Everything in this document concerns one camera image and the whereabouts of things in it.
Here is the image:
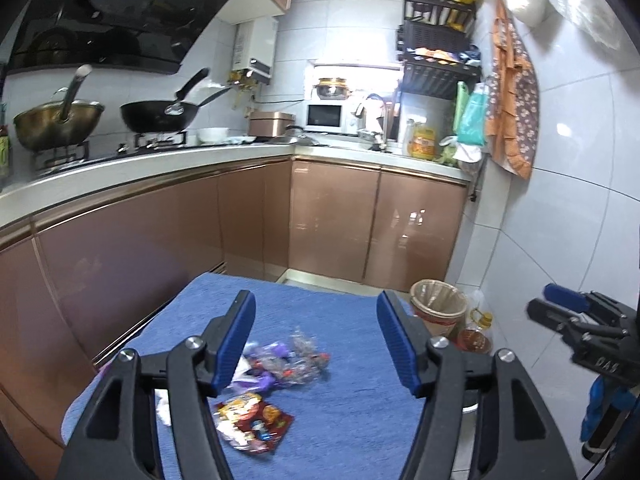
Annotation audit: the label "steel pan lid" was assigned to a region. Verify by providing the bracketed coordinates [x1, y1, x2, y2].
[272, 127, 321, 147]

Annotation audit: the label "blue blanket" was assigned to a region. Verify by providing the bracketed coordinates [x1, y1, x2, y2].
[60, 272, 466, 480]

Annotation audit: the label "black wall rack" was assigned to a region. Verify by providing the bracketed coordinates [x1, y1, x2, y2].
[397, 0, 483, 98]

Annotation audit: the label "white tissue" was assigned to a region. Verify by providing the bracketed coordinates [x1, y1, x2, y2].
[152, 390, 173, 426]

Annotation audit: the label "gas stove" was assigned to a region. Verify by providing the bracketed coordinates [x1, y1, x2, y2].
[30, 130, 201, 171]

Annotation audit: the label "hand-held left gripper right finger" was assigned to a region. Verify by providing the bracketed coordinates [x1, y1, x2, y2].
[376, 290, 583, 480]

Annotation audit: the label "purple wrapper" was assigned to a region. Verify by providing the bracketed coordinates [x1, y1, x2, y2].
[235, 341, 291, 393]

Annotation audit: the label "steel faucet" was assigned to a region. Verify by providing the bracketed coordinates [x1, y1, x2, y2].
[367, 94, 396, 147]

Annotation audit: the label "red snack packet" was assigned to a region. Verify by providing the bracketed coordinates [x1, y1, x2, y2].
[214, 392, 295, 455]

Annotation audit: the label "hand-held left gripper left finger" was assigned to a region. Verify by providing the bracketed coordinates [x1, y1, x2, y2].
[55, 290, 258, 480]

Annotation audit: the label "yellow film roll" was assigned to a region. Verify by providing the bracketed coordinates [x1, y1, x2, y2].
[447, 0, 481, 31]

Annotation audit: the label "teal plastic bag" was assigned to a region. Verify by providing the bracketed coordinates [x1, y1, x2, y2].
[457, 82, 493, 146]

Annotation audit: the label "person's right hand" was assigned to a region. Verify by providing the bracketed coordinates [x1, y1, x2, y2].
[580, 375, 631, 453]

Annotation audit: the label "bag of vegetables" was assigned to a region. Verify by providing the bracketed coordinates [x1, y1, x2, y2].
[437, 135, 483, 171]

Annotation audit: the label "green plastic bag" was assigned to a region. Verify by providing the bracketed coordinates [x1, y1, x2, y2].
[452, 82, 471, 136]

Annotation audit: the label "copper kitchen cabinets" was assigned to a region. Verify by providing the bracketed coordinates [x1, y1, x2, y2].
[0, 152, 473, 461]

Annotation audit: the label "white water heater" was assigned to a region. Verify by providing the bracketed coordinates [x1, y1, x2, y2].
[235, 16, 279, 81]

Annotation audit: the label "yellow oil bottle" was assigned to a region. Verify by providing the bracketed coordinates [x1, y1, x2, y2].
[411, 125, 438, 158]

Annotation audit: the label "large amber oil bottle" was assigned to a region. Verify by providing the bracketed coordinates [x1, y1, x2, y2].
[456, 309, 495, 353]

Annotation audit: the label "lined trash bin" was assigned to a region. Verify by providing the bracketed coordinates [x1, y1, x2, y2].
[410, 279, 469, 341]

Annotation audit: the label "gold glass pot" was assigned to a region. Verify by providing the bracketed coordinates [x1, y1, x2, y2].
[312, 77, 353, 102]

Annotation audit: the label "white kettle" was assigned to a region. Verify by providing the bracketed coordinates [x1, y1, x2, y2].
[350, 100, 373, 133]

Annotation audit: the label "black range hood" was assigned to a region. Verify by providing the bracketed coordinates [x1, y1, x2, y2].
[5, 0, 251, 76]

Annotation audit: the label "black wok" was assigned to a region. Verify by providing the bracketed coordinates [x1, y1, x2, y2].
[120, 67, 211, 133]

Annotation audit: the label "white microwave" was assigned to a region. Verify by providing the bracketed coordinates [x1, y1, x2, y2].
[305, 101, 348, 135]

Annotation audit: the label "orange patterned apron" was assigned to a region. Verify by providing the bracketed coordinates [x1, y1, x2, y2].
[485, 0, 541, 181]

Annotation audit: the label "steel ladle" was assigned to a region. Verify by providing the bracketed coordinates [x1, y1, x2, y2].
[165, 86, 235, 115]

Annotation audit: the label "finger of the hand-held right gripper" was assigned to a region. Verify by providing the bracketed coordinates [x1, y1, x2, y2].
[526, 298, 583, 335]
[544, 283, 592, 312]

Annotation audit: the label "rose gold rice cooker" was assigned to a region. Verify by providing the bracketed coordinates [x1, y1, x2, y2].
[248, 111, 297, 138]

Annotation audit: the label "brass wok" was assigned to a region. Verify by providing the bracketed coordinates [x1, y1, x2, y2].
[13, 64, 106, 151]

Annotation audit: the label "clear printed wrapper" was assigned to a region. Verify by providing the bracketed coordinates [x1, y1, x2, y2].
[277, 327, 332, 386]

